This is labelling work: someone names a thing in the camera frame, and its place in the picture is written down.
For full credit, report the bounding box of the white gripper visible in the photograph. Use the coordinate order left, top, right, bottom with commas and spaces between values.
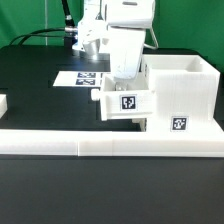
109, 27, 146, 80

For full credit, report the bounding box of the white drawer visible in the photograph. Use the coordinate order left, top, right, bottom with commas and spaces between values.
132, 118, 147, 132
91, 73, 156, 121

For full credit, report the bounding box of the white drawer cabinet box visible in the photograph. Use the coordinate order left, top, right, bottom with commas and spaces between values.
142, 55, 222, 133

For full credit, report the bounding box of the white front drawer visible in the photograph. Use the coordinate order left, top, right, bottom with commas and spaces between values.
132, 118, 147, 132

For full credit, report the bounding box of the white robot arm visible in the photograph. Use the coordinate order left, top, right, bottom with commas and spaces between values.
72, 0, 158, 80

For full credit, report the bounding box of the white marker sheet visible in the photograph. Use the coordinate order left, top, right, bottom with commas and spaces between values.
53, 71, 107, 87

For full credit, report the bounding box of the white L-shaped fence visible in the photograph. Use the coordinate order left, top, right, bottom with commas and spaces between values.
0, 94, 224, 157

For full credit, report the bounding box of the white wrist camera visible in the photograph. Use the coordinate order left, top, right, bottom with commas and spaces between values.
82, 30, 109, 56

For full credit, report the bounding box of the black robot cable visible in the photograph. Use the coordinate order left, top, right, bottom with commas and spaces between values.
9, 0, 80, 46

